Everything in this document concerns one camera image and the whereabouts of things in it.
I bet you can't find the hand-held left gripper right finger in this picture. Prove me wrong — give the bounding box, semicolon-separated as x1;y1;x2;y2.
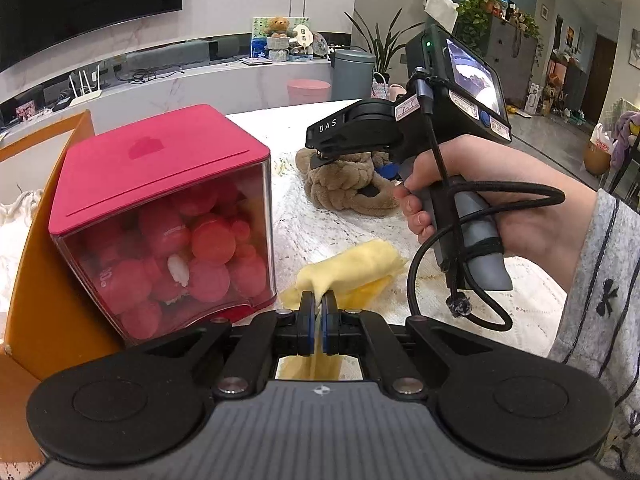
321;291;507;398

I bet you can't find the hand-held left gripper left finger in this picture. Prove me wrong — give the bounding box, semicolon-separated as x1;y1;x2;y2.
135;291;318;398

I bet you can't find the brown plush toy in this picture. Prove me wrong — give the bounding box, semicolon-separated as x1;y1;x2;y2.
295;147;402;219

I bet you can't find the yellow cloth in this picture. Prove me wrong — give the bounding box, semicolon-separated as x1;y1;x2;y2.
275;239;409;384

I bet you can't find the orange storage box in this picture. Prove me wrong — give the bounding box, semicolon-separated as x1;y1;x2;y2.
0;109;129;466

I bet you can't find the person's right hand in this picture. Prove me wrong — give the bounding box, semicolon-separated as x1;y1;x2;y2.
392;134;601;294

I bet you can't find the pink round box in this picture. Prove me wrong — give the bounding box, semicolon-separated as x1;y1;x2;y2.
287;79;332;106

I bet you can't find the grey drawer cabinet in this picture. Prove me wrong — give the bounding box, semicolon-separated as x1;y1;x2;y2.
480;12;542;111

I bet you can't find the grey trash bin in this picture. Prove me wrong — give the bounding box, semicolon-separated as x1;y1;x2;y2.
331;49;376;101

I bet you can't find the long-leaf potted plant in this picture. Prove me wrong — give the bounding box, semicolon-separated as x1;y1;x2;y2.
345;7;426;87

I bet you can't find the white hanging bag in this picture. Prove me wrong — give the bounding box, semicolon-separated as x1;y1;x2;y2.
422;0;460;34

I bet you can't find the leafy plant on cabinet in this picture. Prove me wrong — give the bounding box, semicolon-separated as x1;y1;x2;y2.
457;0;506;52

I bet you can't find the white marble TV cabinet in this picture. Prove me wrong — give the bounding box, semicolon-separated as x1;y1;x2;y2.
0;35;357;162

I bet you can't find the pile of red round toys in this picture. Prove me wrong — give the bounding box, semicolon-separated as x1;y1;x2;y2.
70;180;272;342

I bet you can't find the brown teddy bear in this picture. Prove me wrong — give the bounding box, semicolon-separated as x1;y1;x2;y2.
265;16;294;61

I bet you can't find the pink lid clear container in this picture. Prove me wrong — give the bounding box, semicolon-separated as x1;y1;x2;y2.
48;104;278;346

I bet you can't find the white router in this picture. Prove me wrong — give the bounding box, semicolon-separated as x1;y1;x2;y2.
67;60;104;107

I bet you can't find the black television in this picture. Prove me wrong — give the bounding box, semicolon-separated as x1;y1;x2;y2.
0;0;185;74

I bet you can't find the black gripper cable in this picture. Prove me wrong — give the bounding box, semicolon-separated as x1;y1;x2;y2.
407;67;566;334

